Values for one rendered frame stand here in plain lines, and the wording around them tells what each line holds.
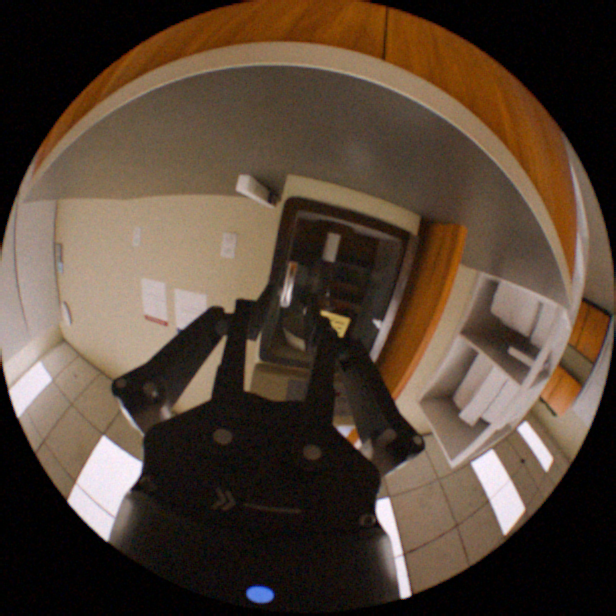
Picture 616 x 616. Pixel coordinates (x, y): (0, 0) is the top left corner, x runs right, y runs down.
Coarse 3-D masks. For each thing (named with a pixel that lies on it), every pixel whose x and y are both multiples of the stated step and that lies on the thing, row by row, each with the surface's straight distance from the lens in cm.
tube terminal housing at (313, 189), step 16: (288, 176) 42; (288, 192) 41; (304, 192) 41; (320, 192) 42; (336, 192) 42; (352, 192) 43; (352, 208) 42; (368, 208) 43; (384, 208) 45; (400, 208) 47; (400, 224) 46; (416, 224) 49; (256, 352) 50; (288, 368) 52
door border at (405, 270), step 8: (408, 248) 46; (416, 248) 47; (408, 256) 46; (408, 264) 46; (400, 272) 46; (408, 272) 46; (400, 280) 46; (400, 288) 47; (400, 296) 47; (392, 304) 47; (392, 312) 48; (384, 320) 48; (384, 328) 49; (376, 344) 50; (376, 352) 52
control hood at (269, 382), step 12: (264, 372) 51; (276, 372) 51; (288, 372) 52; (300, 372) 52; (252, 384) 51; (264, 384) 50; (276, 384) 50; (336, 384) 53; (264, 396) 51; (276, 396) 51; (336, 420) 54; (348, 420) 56
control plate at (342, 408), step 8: (288, 384) 50; (296, 384) 51; (304, 384) 51; (288, 392) 51; (296, 392) 51; (336, 392) 53; (344, 392) 54; (296, 400) 51; (336, 400) 53; (344, 400) 54; (336, 408) 54; (344, 408) 54
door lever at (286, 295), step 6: (294, 264) 34; (288, 270) 35; (294, 270) 34; (288, 276) 35; (294, 276) 35; (288, 282) 35; (288, 288) 35; (282, 294) 41; (288, 294) 36; (282, 300) 36; (288, 300) 36
